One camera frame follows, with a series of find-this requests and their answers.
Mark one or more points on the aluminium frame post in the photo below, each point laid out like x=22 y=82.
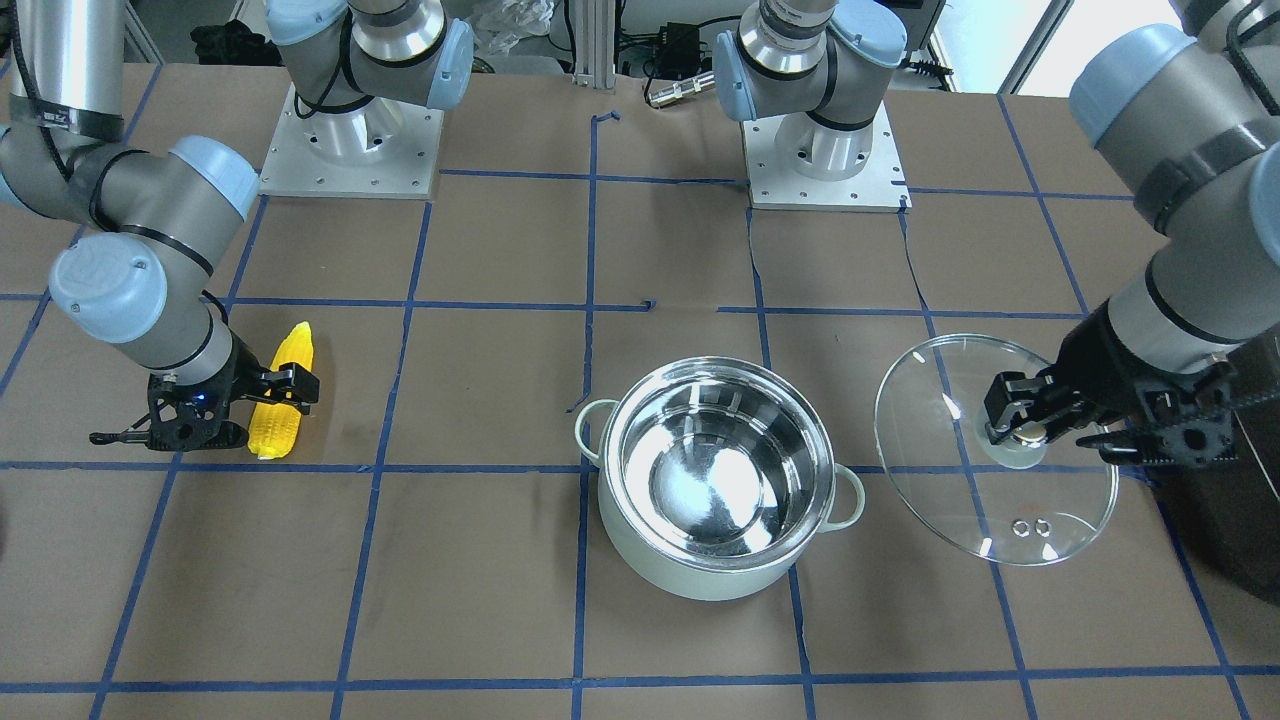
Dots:
x=594 y=25

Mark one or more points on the black rice cooker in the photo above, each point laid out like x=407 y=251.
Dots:
x=1229 y=511

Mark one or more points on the glass pot lid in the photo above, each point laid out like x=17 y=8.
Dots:
x=1013 y=505

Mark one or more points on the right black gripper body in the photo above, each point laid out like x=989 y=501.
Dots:
x=237 y=371

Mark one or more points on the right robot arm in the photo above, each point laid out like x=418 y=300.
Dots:
x=160 y=222

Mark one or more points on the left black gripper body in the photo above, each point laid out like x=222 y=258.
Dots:
x=1102 y=366

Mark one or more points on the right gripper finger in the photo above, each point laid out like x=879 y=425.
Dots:
x=292 y=385

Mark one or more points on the pale green cooking pot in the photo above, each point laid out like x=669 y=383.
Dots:
x=715 y=474

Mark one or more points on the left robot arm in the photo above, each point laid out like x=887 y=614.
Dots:
x=1187 y=118

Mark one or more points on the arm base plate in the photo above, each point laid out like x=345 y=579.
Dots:
x=795 y=164
x=386 y=150

